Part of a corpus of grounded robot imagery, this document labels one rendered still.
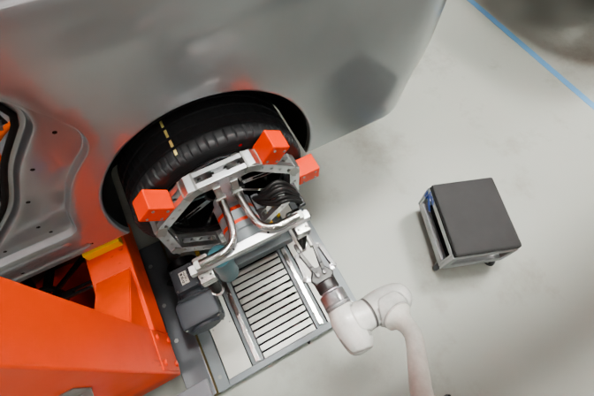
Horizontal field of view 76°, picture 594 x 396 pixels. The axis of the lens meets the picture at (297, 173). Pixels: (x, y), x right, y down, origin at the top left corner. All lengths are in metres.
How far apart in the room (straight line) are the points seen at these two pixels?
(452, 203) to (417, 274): 0.46
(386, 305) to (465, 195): 1.03
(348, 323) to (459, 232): 0.98
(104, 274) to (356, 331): 0.97
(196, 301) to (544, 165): 2.30
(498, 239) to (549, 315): 0.58
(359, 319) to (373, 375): 0.91
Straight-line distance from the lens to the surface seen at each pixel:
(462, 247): 2.07
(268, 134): 1.20
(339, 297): 1.31
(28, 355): 0.82
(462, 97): 3.06
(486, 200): 2.23
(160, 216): 1.25
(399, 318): 1.32
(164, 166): 1.22
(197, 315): 1.81
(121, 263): 1.67
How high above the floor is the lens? 2.16
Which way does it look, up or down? 62 degrees down
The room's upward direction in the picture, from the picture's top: 1 degrees clockwise
